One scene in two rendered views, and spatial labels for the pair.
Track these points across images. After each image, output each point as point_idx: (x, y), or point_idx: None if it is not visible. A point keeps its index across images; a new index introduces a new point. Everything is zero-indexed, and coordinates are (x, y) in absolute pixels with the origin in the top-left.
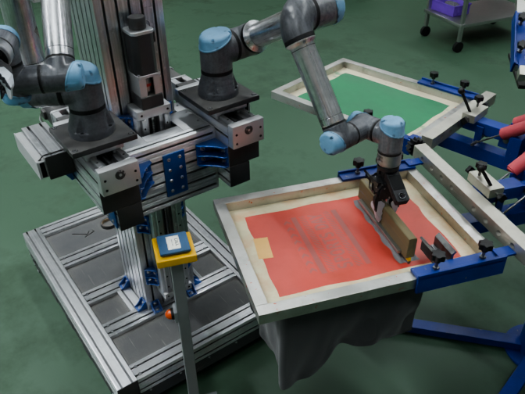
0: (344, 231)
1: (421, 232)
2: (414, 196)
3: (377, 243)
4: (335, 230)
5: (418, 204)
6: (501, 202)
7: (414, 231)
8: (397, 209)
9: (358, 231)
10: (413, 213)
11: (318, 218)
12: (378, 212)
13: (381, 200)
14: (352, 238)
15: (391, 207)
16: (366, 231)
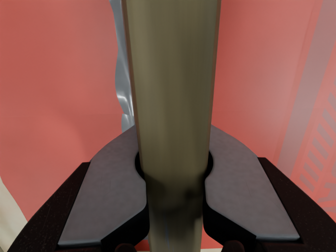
0: (303, 132)
1: (15, 43)
2: (8, 220)
3: (235, 25)
4: (328, 144)
5: (1, 190)
6: None
7: (47, 57)
8: (97, 153)
9: (258, 120)
10: (26, 155)
11: (332, 201)
12: (239, 152)
13: (265, 248)
14: (306, 89)
15: (148, 165)
16: (234, 109)
